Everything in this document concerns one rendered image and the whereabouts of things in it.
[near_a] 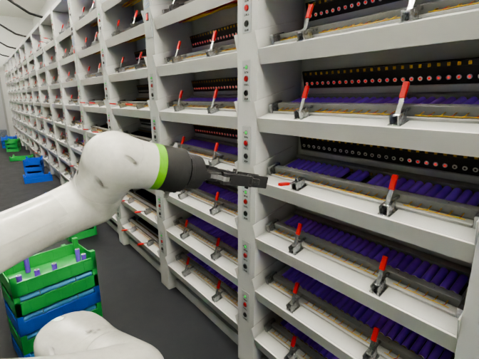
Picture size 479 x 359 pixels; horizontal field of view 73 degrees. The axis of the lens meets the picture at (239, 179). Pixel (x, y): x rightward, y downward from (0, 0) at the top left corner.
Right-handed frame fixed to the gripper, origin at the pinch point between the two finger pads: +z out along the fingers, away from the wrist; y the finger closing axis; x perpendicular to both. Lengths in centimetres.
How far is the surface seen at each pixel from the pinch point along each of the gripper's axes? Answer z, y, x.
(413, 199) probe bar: 22.2, 30.0, 3.6
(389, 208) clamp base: 17.1, 27.5, 0.7
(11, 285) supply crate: -39, -69, -55
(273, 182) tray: 17.9, -9.6, -0.9
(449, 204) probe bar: 22.2, 37.0, 4.4
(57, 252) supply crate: -21, -91, -53
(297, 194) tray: 16.7, 1.7, -2.2
